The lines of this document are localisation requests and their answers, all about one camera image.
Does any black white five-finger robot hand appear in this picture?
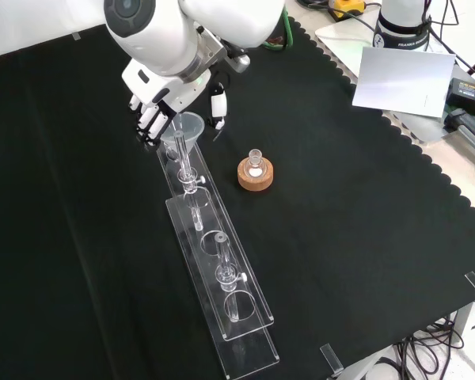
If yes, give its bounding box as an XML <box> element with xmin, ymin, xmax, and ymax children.
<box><xmin>121</xmin><ymin>59</ymin><xmax>227</xmax><ymax>146</ymax></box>

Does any clear plastic funnel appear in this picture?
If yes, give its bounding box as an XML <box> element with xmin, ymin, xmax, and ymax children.
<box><xmin>160</xmin><ymin>112</ymin><xmax>206</xmax><ymax>163</ymax></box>

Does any clear acrylic funnel stand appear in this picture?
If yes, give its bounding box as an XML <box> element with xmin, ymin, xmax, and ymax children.
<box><xmin>156</xmin><ymin>131</ymin><xmax>281</xmax><ymax>380</ymax></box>

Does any small round-bottom glass flask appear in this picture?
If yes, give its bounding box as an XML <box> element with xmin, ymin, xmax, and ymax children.
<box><xmin>243</xmin><ymin>149</ymin><xmax>267</xmax><ymax>179</ymax></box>

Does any pale base board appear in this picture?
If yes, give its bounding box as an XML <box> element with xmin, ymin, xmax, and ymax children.
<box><xmin>314</xmin><ymin>19</ymin><xmax>454</xmax><ymax>144</ymax></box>

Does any yellow stop button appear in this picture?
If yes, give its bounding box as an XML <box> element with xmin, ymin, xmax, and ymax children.
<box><xmin>328</xmin><ymin>0</ymin><xmax>367</xmax><ymax>21</ymax></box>

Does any black bench cloth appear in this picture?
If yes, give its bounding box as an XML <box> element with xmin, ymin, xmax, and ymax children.
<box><xmin>0</xmin><ymin>17</ymin><xmax>475</xmax><ymax>380</ymax></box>

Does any silver metal sheet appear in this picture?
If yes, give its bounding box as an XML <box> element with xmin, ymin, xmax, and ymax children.
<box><xmin>351</xmin><ymin>46</ymin><xmax>457</xmax><ymax>119</ymax></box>

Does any black power adapter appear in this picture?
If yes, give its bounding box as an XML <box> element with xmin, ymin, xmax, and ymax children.
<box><xmin>446</xmin><ymin>77</ymin><xmax>475</xmax><ymax>106</ymax></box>

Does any grey black plug block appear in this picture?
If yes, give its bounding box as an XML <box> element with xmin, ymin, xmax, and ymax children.
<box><xmin>445</xmin><ymin>108</ymin><xmax>475</xmax><ymax>152</ymax></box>

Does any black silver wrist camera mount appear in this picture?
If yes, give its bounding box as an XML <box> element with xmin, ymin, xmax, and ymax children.
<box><xmin>221</xmin><ymin>41</ymin><xmax>252</xmax><ymax>74</ymax></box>

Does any brown cork ring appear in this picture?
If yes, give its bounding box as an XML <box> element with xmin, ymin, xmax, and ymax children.
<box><xmin>237</xmin><ymin>156</ymin><xmax>275</xmax><ymax>192</ymax></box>

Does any green cable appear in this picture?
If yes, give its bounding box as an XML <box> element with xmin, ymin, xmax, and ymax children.
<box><xmin>260</xmin><ymin>7</ymin><xmax>298</xmax><ymax>51</ymax></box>

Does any black stop button cable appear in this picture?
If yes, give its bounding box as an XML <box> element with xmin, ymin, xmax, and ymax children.
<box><xmin>332</xmin><ymin>2</ymin><xmax>383</xmax><ymax>35</ymax></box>

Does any black cable bundle under bench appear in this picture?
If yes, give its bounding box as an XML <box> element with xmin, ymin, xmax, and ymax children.
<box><xmin>379</xmin><ymin>312</ymin><xmax>466</xmax><ymax>380</ymax></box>

